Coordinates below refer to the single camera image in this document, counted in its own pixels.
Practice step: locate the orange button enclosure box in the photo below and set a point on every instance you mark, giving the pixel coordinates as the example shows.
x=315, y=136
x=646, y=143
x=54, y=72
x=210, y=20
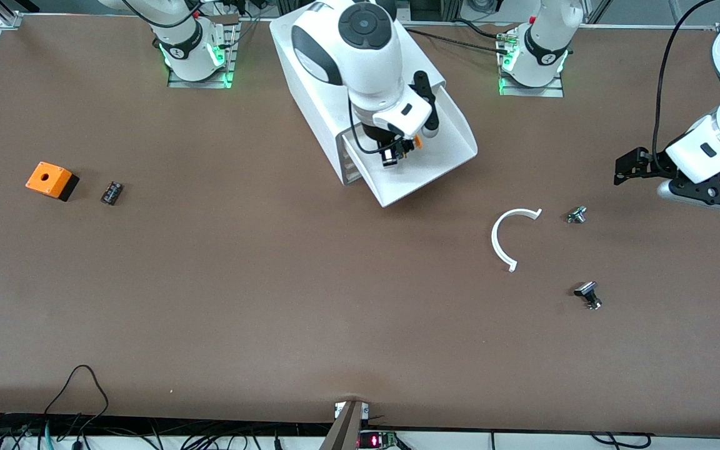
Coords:
x=50, y=180

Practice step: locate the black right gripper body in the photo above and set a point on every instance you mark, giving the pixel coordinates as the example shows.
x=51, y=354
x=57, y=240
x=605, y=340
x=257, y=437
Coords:
x=375, y=134

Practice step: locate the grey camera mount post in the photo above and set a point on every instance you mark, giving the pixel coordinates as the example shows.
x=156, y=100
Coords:
x=344, y=428

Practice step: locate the white drawer cabinet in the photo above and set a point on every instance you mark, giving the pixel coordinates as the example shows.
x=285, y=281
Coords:
x=310, y=94

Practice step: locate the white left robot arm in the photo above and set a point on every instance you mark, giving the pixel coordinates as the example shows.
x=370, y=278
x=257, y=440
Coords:
x=710, y=147

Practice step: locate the small silver metal fitting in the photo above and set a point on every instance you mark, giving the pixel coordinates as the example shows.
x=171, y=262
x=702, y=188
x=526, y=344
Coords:
x=577, y=215

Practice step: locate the device with red display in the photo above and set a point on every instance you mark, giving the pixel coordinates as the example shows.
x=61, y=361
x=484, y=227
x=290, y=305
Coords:
x=375, y=440

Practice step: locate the black knob with metal base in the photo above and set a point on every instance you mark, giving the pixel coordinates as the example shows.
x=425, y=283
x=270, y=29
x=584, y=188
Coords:
x=587, y=290

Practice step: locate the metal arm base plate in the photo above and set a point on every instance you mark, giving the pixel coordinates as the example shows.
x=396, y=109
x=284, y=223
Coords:
x=232, y=50
x=557, y=90

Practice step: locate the small black contact block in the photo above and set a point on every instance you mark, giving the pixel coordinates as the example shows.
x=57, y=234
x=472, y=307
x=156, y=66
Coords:
x=112, y=193

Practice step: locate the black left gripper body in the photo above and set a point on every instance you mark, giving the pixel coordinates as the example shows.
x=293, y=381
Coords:
x=658, y=165

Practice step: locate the white plastic drawer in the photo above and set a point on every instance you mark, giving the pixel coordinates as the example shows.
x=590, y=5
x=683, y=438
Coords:
x=356, y=176
x=354, y=165
x=352, y=154
x=435, y=169

